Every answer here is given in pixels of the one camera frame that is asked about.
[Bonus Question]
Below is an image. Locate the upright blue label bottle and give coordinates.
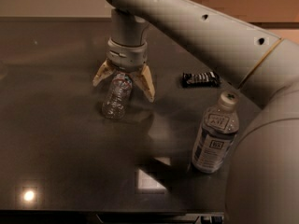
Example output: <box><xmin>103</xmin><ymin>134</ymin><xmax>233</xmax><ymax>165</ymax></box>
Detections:
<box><xmin>192</xmin><ymin>91</ymin><xmax>239</xmax><ymax>174</ymax></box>

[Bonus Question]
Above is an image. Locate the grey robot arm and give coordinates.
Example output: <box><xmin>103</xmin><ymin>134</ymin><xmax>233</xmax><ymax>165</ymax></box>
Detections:
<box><xmin>107</xmin><ymin>0</ymin><xmax>299</xmax><ymax>224</ymax></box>

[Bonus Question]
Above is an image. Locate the black rxbar chocolate wrapper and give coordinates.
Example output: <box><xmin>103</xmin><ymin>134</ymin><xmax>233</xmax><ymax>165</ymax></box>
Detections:
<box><xmin>181</xmin><ymin>71</ymin><xmax>221</xmax><ymax>88</ymax></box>

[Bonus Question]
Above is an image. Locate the clear water bottle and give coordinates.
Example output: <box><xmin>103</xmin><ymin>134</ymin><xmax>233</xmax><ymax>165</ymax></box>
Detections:
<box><xmin>102</xmin><ymin>73</ymin><xmax>133</xmax><ymax>119</ymax></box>

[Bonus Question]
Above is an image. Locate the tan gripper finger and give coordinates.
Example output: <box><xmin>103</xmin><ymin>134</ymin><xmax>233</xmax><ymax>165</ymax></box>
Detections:
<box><xmin>93</xmin><ymin>59</ymin><xmax>115</xmax><ymax>87</ymax></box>
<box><xmin>131</xmin><ymin>64</ymin><xmax>155</xmax><ymax>103</ymax></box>

